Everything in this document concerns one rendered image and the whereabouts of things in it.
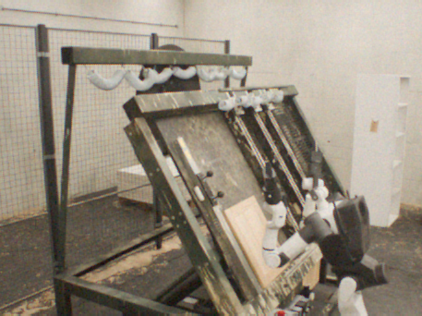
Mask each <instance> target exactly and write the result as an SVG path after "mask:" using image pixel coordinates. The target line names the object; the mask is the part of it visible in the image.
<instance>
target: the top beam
mask: <svg viewBox="0 0 422 316"><path fill-rule="evenodd" d="M281 91H282V92H283V93H282V95H283V101H284V100H288V99H289V98H292V97H295V96H297V95H298V92H297V90H296V88H295V85H288V87H287V88H282V90H281ZM268 92H269V93H270V95H271V93H272V92H273V95H277V92H278V89H270V91H268ZM253 93H254V95H255V97H260V99H261V97H262V96H260V94H259V92H258V91H253ZM273 95H271V96H273ZM235 96H236V97H237V96H247V94H246V93H245V92H244V91H236V92H235ZM247 97H248V96H247ZM219 98H220V99H221V100H227V99H229V98H228V97H227V95H226V93H225V92H224V93H219V92H218V90H210V91H182V92H168V93H154V94H141V95H138V96H133V97H132V98H131V99H130V100H128V101H127V102H126V103H124V104H123V105H122V107H123V108H124V110H125V112H126V114H127V117H128V119H129V120H130V122H132V121H134V119H135V118H136V117H138V116H143V117H144V119H153V118H159V117H166V116H172V115H185V114H191V113H195V112H197V111H205V110H211V109H218V108H219V107H218V103H219V100H220V99H219Z"/></svg>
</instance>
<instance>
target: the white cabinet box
mask: <svg viewBox="0 0 422 316"><path fill-rule="evenodd" d="M409 84H410V76H395V75H383V74H356V112H355V125H354V139H353V143H354V153H353V167H352V180H351V194H350V197H351V198H353V197H355V195H357V196H359V195H364V197H365V200H366V203H367V206H368V209H369V216H370V224H371V225H376V226H381V227H389V226H390V225H391V224H392V223H393V222H394V221H395V220H396V219H397V218H398V216H399V210H400V199H401V190H402V181H403V170H404V152H405V133H406V123H407V113H408V104H409V101H408V94H409Z"/></svg>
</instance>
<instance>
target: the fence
mask: <svg viewBox="0 0 422 316"><path fill-rule="evenodd" d="M180 139H182V137H181V138H180ZM180 139H176V140H174V141H172V143H173V145H174V147H175V150H176V152H177V154H178V156H179V158H180V160H181V162H182V163H183V165H184V167H185V168H186V170H187V173H188V175H189V177H190V179H191V181H192V182H193V184H194V186H195V187H199V190H200V192H201V194H202V196H203V198H204V200H203V201H202V202H203V203H204V205H205V207H206V209H207V211H208V213H209V215H210V217H211V219H212V220H214V219H217V221H218V223H219V225H220V227H221V229H222V231H220V232H219V234H220V236H221V238H222V240H223V243H224V244H225V246H226V247H227V249H228V251H230V253H231V255H232V257H233V259H234V261H235V263H236V265H237V267H238V269H239V270H240V272H241V274H242V275H243V279H244V281H245V283H246V284H247V287H248V289H249V291H250V293H251V295H252V297H256V296H258V295H259V294H260V293H261V292H262V290H261V288H260V286H259V283H258V281H257V279H256V277H255V275H254V274H253V273H252V271H251V270H250V268H249V266H248V262H247V259H246V257H245V256H244V254H243V252H242V250H241V249H240V247H239V245H238V243H237V241H235V239H234V237H233V235H232V233H231V231H230V229H229V227H228V225H227V223H226V222H225V220H224V219H223V216H222V214H221V212H220V210H219V208H218V206H215V207H212V206H211V203H210V202H209V200H208V198H207V196H206V194H205V192H204V190H203V188H202V186H201V184H200V183H199V181H198V179H197V177H196V174H198V173H199V170H198V168H197V166H196V164H195V162H194V161H193V159H192V157H191V154H190V152H189V150H188V148H187V146H186V144H185V142H184V141H183V142H184V144H185V146H186V147H183V148H182V146H181V144H180V142H179V140H180ZM182 140H183V139H182ZM186 150H187V151H188V153H189V154H190V157H191V159H190V160H188V159H187V156H186V154H185V151H186Z"/></svg>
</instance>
